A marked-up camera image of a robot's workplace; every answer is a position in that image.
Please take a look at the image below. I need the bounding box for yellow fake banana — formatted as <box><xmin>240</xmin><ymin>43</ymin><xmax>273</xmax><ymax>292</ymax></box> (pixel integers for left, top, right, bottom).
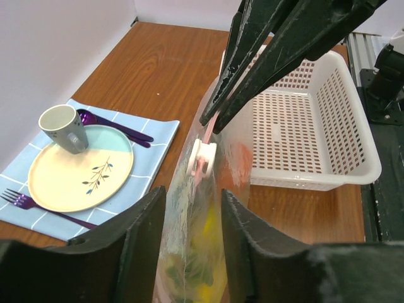
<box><xmin>191</xmin><ymin>205</ymin><xmax>227</xmax><ymax>302</ymax></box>

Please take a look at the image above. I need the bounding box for orange fake fruit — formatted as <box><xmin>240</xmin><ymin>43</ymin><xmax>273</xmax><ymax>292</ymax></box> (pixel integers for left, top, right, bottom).
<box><xmin>218</xmin><ymin>142</ymin><xmax>253</xmax><ymax>200</ymax></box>

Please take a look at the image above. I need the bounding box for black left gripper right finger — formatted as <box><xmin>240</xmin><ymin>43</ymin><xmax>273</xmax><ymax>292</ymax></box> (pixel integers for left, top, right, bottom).
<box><xmin>222</xmin><ymin>189</ymin><xmax>403</xmax><ymax>302</ymax></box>

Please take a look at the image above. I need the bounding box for grey ceramic mug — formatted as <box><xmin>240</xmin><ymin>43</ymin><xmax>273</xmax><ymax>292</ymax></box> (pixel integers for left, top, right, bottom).
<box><xmin>38</xmin><ymin>104</ymin><xmax>89</xmax><ymax>155</ymax></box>

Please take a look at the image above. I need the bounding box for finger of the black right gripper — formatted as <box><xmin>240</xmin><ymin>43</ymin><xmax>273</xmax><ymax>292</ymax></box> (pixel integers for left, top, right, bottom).
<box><xmin>199</xmin><ymin>1</ymin><xmax>298</xmax><ymax>124</ymax></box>
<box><xmin>213</xmin><ymin>0</ymin><xmax>383</xmax><ymax>133</ymax></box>

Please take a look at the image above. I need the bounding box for aluminium frame rail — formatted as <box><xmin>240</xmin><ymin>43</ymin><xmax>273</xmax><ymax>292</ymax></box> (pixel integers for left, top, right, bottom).
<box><xmin>345</xmin><ymin>32</ymin><xmax>390</xmax><ymax>87</ymax></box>

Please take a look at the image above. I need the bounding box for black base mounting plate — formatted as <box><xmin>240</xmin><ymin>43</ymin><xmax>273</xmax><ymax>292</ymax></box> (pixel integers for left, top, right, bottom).
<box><xmin>356</xmin><ymin>68</ymin><xmax>404</xmax><ymax>244</ymax></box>

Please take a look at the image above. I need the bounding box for cream and teal plate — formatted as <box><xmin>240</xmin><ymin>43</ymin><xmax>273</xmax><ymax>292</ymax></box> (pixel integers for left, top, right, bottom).
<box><xmin>28</xmin><ymin>125</ymin><xmax>134</xmax><ymax>213</ymax></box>

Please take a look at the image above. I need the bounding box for white perforated plastic basket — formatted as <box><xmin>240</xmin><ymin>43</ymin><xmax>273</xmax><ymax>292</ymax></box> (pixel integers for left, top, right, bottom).
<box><xmin>219</xmin><ymin>44</ymin><xmax>382</xmax><ymax>192</ymax></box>

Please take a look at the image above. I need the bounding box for purple metal fork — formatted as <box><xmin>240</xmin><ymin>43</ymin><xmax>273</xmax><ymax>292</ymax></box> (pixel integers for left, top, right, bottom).
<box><xmin>1</xmin><ymin>189</ymin><xmax>97</xmax><ymax>229</ymax></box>

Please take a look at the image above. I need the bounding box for clear polka dot zip bag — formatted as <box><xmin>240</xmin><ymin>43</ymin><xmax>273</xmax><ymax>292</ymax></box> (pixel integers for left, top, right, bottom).
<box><xmin>152</xmin><ymin>80</ymin><xmax>253</xmax><ymax>302</ymax></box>

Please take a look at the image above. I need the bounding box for purple metal spoon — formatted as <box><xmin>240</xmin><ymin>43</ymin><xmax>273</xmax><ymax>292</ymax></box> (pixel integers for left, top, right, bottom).
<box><xmin>77</xmin><ymin>109</ymin><xmax>154</xmax><ymax>143</ymax></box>

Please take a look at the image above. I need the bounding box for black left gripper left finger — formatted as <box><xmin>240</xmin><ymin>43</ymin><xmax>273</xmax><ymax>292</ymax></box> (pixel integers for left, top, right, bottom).
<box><xmin>1</xmin><ymin>186</ymin><xmax>166</xmax><ymax>302</ymax></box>

